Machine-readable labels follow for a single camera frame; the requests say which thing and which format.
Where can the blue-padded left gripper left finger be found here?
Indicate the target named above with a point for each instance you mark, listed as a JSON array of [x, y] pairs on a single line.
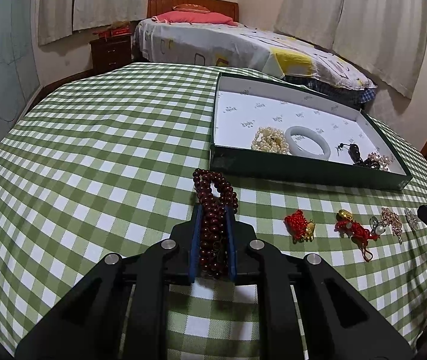
[[195, 244]]

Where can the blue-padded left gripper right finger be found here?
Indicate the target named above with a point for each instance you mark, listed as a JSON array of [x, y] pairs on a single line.
[[230, 218]]

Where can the red knot gold charm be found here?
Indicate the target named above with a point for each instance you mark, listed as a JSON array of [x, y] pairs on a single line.
[[300, 229]]

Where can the red cord gold ingot charm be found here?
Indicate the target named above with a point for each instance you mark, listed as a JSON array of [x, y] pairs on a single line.
[[345, 224]]

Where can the silver rhinestone brooch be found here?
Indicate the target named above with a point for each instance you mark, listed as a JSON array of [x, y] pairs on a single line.
[[412, 219]]

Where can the green jewelry box tray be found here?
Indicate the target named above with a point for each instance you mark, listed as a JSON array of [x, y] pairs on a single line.
[[276, 131]]

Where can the silver pearl brooch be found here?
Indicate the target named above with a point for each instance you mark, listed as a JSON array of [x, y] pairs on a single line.
[[377, 226]]

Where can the pink pearl flower brooch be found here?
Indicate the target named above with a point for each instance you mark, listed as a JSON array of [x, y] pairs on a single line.
[[382, 162]]

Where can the pale jade bangle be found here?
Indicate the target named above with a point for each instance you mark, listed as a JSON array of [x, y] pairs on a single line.
[[306, 143]]

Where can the bed with patterned sheet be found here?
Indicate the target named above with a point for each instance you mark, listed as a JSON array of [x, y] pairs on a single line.
[[283, 57]]

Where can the red pillow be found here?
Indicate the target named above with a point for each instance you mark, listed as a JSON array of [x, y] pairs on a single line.
[[177, 17]]

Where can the dark wooden nightstand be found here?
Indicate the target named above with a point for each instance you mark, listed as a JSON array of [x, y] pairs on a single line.
[[108, 54]]

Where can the orange embroidered pillow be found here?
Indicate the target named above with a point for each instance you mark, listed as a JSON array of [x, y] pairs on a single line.
[[192, 8]]

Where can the red boxes on nightstand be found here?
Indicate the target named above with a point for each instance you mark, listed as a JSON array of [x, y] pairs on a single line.
[[120, 28]]

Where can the right white curtain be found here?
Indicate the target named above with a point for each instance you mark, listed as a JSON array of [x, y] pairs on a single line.
[[386, 38]]

